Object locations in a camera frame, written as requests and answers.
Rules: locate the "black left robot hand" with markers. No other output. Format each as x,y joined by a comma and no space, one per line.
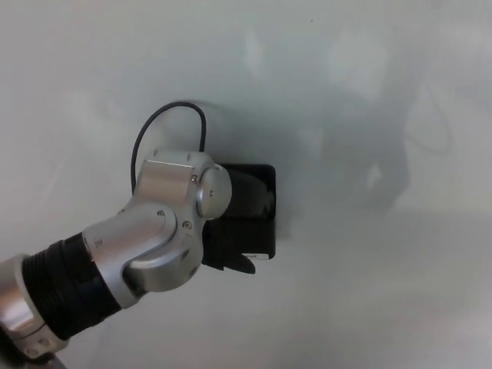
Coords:
250,196

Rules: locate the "black magnetic marker holder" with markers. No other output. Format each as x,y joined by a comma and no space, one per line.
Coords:
261,238

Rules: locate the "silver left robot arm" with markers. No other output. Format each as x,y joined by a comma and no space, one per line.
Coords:
153,230

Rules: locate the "white glossy whiteboard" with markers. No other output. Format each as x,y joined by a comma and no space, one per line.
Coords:
346,96

